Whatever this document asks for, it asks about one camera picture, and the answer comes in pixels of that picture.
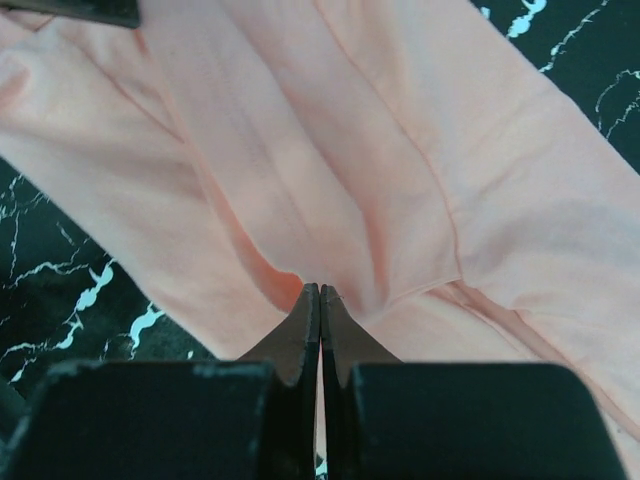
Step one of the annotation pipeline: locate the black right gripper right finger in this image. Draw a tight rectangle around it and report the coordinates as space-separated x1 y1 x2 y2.
319 285 627 479

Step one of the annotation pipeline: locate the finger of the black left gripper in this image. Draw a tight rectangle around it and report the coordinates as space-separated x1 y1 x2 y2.
1 0 141 29

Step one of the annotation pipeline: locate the salmon pink t shirt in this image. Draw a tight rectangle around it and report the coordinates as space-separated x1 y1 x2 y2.
1 1 639 478

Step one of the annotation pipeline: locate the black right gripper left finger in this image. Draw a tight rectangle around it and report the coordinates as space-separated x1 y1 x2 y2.
1 284 320 479

